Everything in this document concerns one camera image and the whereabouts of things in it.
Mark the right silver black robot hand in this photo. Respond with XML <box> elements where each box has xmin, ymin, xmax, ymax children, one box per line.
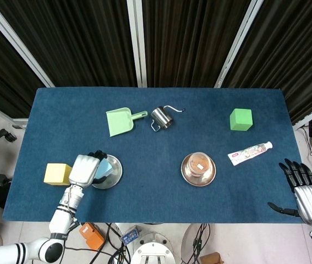
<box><xmin>267</xmin><ymin>158</ymin><xmax>312</xmax><ymax>228</ymax></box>

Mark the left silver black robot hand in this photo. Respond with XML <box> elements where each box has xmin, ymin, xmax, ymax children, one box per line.
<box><xmin>68</xmin><ymin>150</ymin><xmax>109</xmax><ymax>189</ymax></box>

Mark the light blue block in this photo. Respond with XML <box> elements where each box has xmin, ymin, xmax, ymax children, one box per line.
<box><xmin>94</xmin><ymin>158</ymin><xmax>115</xmax><ymax>179</ymax></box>

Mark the brown round object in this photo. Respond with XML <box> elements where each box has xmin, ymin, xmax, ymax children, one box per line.
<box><xmin>185</xmin><ymin>152</ymin><xmax>212</xmax><ymax>178</ymax></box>

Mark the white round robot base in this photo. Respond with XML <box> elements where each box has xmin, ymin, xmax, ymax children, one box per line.
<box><xmin>130</xmin><ymin>232</ymin><xmax>176</xmax><ymax>264</ymax></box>

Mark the yellow cube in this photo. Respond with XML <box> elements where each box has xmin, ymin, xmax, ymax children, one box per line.
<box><xmin>43</xmin><ymin>162</ymin><xmax>73</xmax><ymax>186</ymax></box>

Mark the round steel plate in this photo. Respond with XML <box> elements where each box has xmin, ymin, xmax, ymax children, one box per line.
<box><xmin>180</xmin><ymin>152</ymin><xmax>217</xmax><ymax>188</ymax></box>
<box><xmin>91</xmin><ymin>154</ymin><xmax>123</xmax><ymax>190</ymax></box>

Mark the green cube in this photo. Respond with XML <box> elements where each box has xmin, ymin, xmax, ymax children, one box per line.
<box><xmin>229</xmin><ymin>108</ymin><xmax>253</xmax><ymax>131</ymax></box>

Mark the green plastic dustpan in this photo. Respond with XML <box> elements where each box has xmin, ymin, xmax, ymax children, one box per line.
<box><xmin>105</xmin><ymin>107</ymin><xmax>148</xmax><ymax>138</ymax></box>

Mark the orange handheld device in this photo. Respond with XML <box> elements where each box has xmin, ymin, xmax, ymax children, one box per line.
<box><xmin>79</xmin><ymin>222</ymin><xmax>106</xmax><ymax>251</ymax></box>

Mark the blue felt table cloth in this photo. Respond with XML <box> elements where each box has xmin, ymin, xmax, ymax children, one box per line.
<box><xmin>2</xmin><ymin>87</ymin><xmax>309</xmax><ymax>224</ymax></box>

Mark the small blue printed box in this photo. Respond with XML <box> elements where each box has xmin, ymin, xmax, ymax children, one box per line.
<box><xmin>120</xmin><ymin>225</ymin><xmax>140</xmax><ymax>246</ymax></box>

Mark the white toothpaste tube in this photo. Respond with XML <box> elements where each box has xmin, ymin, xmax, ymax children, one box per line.
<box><xmin>227</xmin><ymin>141</ymin><xmax>273</xmax><ymax>166</ymax></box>

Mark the steel gooseneck pitcher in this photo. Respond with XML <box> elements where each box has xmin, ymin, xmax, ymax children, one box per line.
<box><xmin>150</xmin><ymin>105</ymin><xmax>186</xmax><ymax>132</ymax></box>

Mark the brown cardboard piece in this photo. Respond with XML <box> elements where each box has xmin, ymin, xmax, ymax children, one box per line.
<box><xmin>199</xmin><ymin>252</ymin><xmax>225</xmax><ymax>264</ymax></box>

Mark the black pleated curtain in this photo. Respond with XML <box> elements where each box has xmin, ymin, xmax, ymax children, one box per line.
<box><xmin>223</xmin><ymin>0</ymin><xmax>312</xmax><ymax>126</ymax></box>
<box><xmin>0</xmin><ymin>8</ymin><xmax>45</xmax><ymax>119</ymax></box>
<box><xmin>0</xmin><ymin>0</ymin><xmax>139</xmax><ymax>88</ymax></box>
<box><xmin>141</xmin><ymin>0</ymin><xmax>253</xmax><ymax>88</ymax></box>

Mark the round silver floor disc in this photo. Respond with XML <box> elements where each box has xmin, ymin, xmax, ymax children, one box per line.
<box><xmin>180</xmin><ymin>223</ymin><xmax>211</xmax><ymax>264</ymax></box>

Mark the black cable bundle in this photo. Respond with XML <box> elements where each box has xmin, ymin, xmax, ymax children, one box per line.
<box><xmin>89</xmin><ymin>223</ymin><xmax>132</xmax><ymax>264</ymax></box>

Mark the black cable with connectors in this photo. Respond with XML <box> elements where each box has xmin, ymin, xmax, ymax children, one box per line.
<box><xmin>188</xmin><ymin>223</ymin><xmax>211</xmax><ymax>264</ymax></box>

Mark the white frame post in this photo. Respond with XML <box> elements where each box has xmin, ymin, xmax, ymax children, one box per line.
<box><xmin>127</xmin><ymin>0</ymin><xmax>147</xmax><ymax>88</ymax></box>
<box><xmin>0</xmin><ymin>0</ymin><xmax>55</xmax><ymax>88</ymax></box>
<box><xmin>215</xmin><ymin>0</ymin><xmax>264</xmax><ymax>89</ymax></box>

